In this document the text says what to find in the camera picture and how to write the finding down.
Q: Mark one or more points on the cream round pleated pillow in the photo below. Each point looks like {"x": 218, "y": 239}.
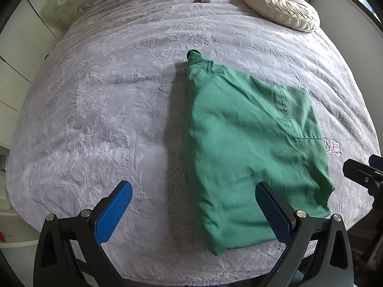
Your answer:
{"x": 281, "y": 6}

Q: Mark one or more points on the white standing fan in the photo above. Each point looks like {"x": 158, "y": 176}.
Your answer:
{"x": 58, "y": 4}

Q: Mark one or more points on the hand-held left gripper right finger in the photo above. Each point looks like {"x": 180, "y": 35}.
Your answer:
{"x": 272, "y": 212}

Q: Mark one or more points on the green work jacket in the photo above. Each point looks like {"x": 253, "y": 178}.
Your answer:
{"x": 245, "y": 143}

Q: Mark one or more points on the white wardrobe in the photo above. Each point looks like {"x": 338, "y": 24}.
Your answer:
{"x": 18, "y": 65}

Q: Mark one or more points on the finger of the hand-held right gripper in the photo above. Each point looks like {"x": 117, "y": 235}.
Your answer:
{"x": 377, "y": 161}
{"x": 362, "y": 175}

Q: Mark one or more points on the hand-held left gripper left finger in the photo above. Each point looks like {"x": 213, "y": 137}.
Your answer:
{"x": 115, "y": 212}

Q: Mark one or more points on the purple embossed blanket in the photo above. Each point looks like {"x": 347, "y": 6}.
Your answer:
{"x": 104, "y": 95}

